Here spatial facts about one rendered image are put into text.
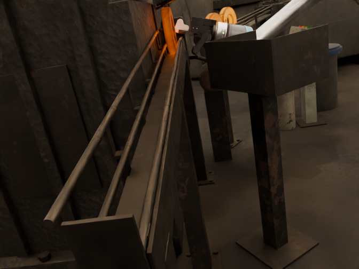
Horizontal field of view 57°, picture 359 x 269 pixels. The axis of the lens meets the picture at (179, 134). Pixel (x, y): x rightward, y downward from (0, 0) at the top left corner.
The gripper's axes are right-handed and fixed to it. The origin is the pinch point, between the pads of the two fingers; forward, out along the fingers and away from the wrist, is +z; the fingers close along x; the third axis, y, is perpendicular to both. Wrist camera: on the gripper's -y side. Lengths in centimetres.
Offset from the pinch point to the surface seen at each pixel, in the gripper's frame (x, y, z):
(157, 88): 61, -13, -3
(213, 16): -35.7, 8.1, -19.9
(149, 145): 96, -17, -5
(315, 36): 70, 8, -41
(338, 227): 55, -55, -72
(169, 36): 21.7, -0.9, -1.3
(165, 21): 21.0, 4.2, 0.9
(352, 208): 45, -53, -81
